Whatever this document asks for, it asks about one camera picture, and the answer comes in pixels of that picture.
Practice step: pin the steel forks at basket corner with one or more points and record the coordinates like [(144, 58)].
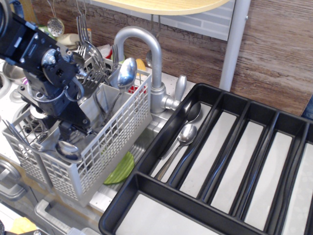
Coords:
[(15, 132)]

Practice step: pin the green plate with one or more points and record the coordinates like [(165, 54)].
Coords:
[(122, 170)]

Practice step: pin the hanging steel strainer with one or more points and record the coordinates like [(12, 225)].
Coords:
[(54, 25)]

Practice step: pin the large upright steel spoon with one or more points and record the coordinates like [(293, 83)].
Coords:
[(123, 78)]

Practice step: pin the light wooden shelf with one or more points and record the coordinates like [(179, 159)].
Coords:
[(166, 7)]

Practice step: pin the steel spoon in tray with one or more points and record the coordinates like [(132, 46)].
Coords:
[(166, 166)]

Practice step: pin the upright steel fork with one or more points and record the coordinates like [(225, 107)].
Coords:
[(115, 58)]

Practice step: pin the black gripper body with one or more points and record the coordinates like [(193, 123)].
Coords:
[(60, 108)]

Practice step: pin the grey plastic cutlery basket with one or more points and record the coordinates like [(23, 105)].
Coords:
[(101, 151)]

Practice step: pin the black cutlery tray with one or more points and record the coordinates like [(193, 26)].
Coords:
[(249, 171)]

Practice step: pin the steel pot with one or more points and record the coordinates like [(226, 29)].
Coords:
[(14, 73)]

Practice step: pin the white metal post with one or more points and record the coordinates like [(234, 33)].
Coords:
[(239, 19)]

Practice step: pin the dark spoon in tray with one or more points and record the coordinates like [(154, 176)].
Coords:
[(193, 113)]

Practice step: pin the silver faucet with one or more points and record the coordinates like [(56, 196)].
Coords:
[(160, 100)]

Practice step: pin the front steel spoon in basket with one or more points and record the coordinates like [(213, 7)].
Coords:
[(68, 152)]

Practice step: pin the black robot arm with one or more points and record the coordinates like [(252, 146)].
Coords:
[(50, 69)]

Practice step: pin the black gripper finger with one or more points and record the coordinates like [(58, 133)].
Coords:
[(69, 133), (47, 122)]

